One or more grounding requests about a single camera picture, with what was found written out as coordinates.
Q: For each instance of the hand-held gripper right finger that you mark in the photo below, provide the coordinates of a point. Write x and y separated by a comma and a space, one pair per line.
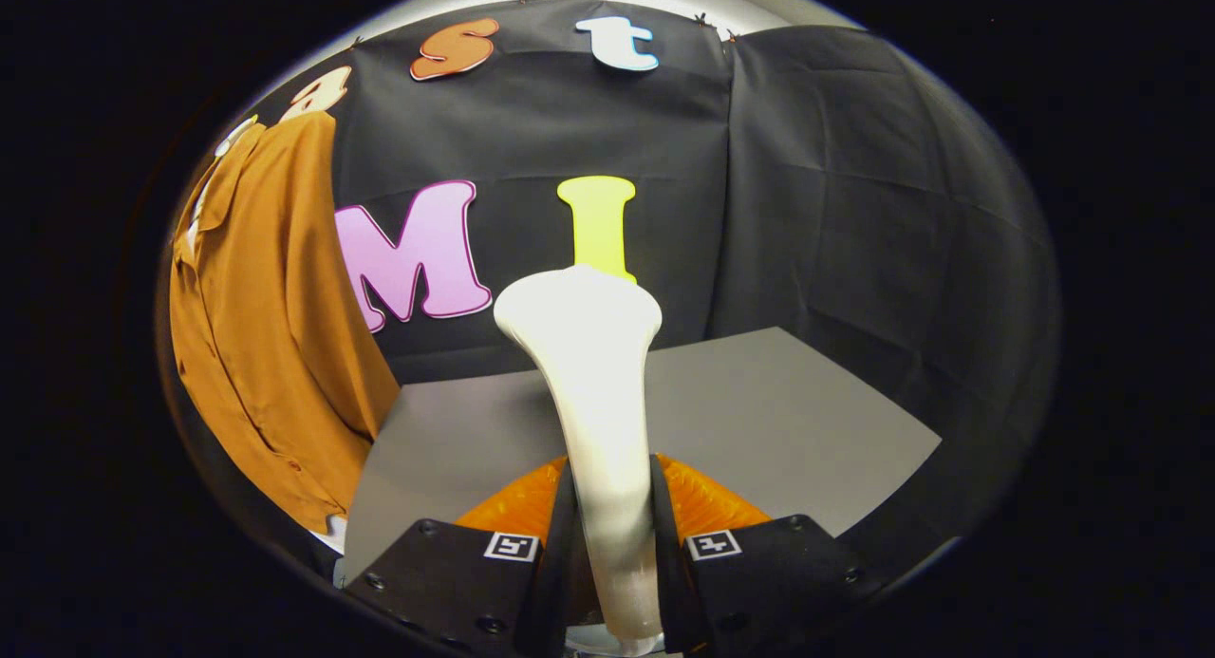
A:
664, 563

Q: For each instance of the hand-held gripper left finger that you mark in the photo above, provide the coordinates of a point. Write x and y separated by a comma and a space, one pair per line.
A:
560, 563

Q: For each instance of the row of black backdrop clips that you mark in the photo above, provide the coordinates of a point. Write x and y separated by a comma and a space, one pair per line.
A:
701, 19

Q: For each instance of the white garment steamer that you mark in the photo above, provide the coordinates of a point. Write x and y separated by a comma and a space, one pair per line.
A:
598, 402

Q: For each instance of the grey table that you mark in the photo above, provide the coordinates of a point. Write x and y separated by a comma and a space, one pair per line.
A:
759, 402

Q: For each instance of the orange button-up shirt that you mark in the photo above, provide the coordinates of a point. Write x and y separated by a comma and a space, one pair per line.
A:
266, 335

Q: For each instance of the black backdrop cloth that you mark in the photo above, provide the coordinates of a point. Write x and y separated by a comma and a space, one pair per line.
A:
854, 212

